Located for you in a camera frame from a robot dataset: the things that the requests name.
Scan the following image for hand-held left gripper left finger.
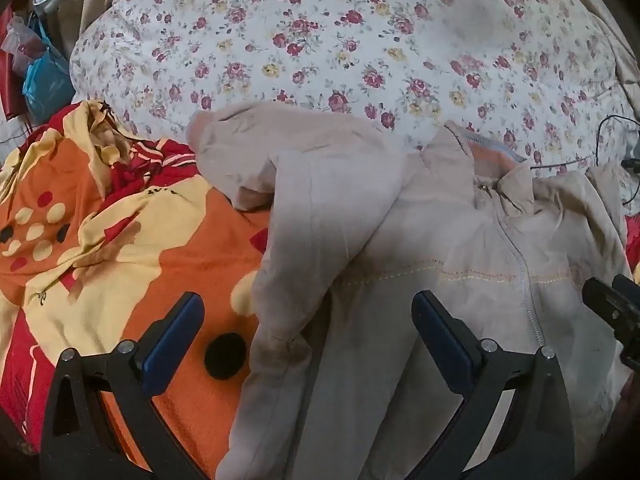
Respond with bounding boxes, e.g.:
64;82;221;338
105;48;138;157
40;291;221;480

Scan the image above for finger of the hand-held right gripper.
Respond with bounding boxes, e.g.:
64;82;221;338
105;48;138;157
582;274;640;367

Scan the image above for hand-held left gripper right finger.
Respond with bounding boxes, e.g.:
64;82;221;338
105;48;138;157
400;290;576;480

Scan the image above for beige zip jacket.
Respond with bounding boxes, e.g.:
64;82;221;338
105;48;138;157
186;101;633;480

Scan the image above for orange cartoon printed blanket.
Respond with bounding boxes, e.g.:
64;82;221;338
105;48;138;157
0;100;281;480

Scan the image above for blue bag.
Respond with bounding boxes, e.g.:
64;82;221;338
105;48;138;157
22;25;76;123

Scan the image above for floral quilt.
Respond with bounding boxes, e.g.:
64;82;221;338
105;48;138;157
69;0;640;181

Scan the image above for red bag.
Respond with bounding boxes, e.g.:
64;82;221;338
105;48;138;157
0;2;31;121

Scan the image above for clear plastic bag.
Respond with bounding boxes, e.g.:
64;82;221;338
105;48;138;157
2;16;48;76

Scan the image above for black cable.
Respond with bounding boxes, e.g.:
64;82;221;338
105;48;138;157
530;115;640;206

